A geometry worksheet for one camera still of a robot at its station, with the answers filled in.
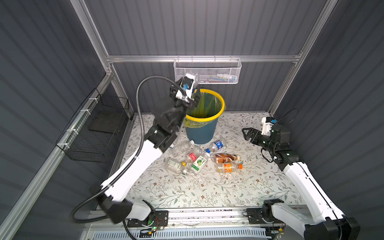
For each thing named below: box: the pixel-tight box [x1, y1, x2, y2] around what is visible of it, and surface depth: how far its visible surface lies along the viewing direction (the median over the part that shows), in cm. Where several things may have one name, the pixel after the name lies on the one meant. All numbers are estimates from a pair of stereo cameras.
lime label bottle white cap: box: [182, 152, 211, 175], surface depth 91 cm
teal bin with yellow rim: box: [184, 88, 226, 145], surface depth 96 cm
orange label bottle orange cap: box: [216, 163, 243, 173], surface depth 90 cm
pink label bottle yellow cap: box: [181, 150, 202, 167], surface depth 93 cm
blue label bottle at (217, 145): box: [206, 140, 225, 153], surface depth 98 cm
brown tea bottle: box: [214, 153, 240, 164], surface depth 91 cm
